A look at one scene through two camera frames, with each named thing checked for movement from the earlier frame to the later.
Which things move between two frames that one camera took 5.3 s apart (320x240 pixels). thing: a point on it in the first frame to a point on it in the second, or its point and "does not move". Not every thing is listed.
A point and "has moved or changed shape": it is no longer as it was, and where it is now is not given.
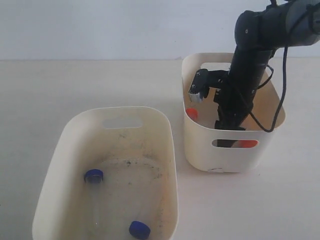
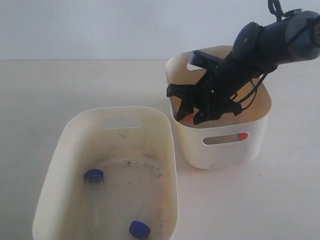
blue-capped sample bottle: (94, 178) does not move
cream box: (229, 150) has moved or changed shape
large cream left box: (134, 147) does not move
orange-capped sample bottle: (247, 143) to (242, 135)
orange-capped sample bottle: (203, 119) has moved or changed shape
